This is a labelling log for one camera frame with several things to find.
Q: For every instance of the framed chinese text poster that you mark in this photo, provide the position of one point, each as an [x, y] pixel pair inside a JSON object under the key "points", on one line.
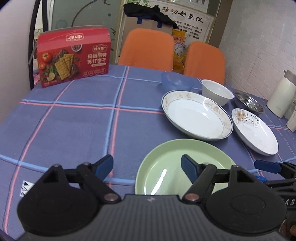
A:
{"points": [[196, 24]]}

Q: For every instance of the red cracker box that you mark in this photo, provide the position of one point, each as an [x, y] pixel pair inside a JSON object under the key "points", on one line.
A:
{"points": [[72, 53]]}

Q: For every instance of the white thermos jug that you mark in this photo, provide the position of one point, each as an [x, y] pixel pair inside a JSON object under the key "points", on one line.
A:
{"points": [[283, 95]]}

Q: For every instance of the white ceramic bowl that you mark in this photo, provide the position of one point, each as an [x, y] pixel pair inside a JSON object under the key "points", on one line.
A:
{"points": [[216, 92]]}

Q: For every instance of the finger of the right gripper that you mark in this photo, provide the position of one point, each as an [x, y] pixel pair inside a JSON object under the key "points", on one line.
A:
{"points": [[285, 169]]}

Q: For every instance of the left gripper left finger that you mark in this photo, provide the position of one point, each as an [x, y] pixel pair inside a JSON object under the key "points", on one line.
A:
{"points": [[63, 201]]}

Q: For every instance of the cardboard box with blue handles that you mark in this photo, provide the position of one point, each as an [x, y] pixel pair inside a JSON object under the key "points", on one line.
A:
{"points": [[131, 23]]}

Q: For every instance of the black cloth on box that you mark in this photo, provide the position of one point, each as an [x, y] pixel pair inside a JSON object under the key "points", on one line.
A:
{"points": [[144, 12]]}

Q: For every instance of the blue plaid tablecloth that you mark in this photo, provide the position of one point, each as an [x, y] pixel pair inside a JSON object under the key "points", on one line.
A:
{"points": [[80, 121]]}

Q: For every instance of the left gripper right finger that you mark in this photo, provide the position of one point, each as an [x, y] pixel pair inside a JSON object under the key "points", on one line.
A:
{"points": [[233, 199]]}

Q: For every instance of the right orange chair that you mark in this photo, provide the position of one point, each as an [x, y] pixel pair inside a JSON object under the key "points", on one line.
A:
{"points": [[205, 61]]}

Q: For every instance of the white tumbler cup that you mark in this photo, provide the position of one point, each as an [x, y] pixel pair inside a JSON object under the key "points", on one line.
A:
{"points": [[291, 116]]}

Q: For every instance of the large floral white plate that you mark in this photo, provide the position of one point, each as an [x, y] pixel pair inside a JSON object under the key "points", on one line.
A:
{"points": [[197, 116]]}

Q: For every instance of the left orange chair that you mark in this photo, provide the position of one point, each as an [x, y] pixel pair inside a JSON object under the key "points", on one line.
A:
{"points": [[150, 49]]}

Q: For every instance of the small floral white plate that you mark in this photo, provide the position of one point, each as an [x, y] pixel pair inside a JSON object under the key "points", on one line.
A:
{"points": [[254, 132]]}

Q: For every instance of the orange chair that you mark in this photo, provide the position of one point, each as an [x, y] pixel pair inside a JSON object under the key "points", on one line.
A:
{"points": [[150, 49], [205, 61]]}

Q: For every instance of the yellow snack bag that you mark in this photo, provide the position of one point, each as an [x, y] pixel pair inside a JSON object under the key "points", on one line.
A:
{"points": [[179, 50]]}

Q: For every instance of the green plate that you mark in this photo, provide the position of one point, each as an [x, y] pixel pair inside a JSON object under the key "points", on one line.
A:
{"points": [[160, 173]]}

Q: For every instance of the stainless steel bowl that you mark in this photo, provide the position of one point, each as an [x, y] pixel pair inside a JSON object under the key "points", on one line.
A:
{"points": [[246, 102]]}

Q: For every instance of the translucent blue plastic bowl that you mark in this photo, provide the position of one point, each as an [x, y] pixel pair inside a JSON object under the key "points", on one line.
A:
{"points": [[176, 81]]}

